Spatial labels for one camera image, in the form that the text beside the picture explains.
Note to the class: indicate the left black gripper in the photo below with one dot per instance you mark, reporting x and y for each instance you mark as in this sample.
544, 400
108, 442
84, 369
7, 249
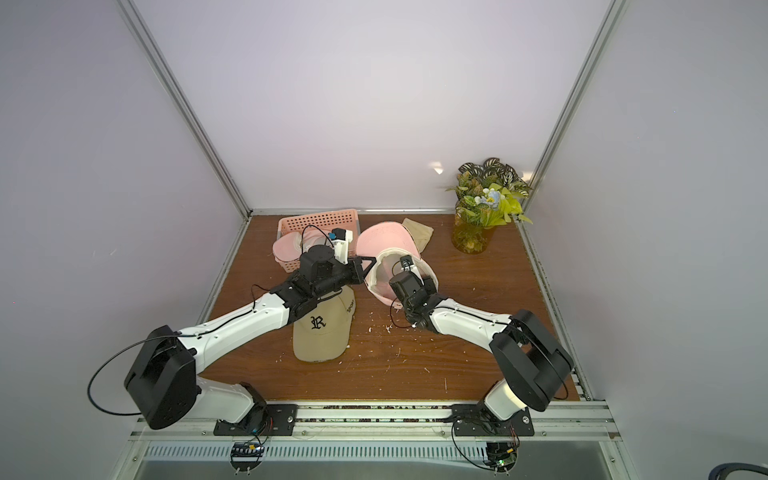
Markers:
354, 271

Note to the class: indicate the pink baseball cap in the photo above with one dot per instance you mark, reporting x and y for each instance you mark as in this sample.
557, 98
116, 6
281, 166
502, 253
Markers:
388, 242

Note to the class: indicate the beige baseball cap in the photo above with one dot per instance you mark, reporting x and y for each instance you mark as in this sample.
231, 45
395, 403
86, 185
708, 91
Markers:
323, 334

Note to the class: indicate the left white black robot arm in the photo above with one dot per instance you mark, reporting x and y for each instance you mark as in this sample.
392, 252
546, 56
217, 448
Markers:
165, 382

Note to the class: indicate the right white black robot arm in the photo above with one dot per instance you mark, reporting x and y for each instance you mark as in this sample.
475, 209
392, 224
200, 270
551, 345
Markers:
534, 364

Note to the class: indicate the pink perforated plastic basket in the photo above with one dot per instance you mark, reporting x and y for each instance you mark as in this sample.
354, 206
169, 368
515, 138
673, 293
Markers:
324, 222

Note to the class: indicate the cream work glove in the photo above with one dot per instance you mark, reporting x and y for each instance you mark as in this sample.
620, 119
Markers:
420, 233

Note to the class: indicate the potted plant in yellow vase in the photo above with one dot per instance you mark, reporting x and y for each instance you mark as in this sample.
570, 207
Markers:
488, 195

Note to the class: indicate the right circuit board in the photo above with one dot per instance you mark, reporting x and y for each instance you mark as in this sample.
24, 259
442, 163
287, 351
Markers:
501, 457

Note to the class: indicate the circuit board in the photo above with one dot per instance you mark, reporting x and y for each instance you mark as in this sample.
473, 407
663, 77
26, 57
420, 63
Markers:
246, 456
501, 457

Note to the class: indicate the left circuit board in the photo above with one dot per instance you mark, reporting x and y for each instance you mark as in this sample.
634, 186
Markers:
246, 456

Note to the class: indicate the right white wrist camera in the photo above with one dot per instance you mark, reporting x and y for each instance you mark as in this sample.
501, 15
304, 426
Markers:
407, 264

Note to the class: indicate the aluminium front rail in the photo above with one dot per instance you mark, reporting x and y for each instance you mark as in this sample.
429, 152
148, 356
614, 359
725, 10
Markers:
427, 420

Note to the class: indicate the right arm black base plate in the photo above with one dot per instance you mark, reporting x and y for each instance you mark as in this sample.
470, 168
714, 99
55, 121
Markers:
475, 420

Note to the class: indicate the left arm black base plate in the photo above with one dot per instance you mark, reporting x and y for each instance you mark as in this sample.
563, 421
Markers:
263, 420

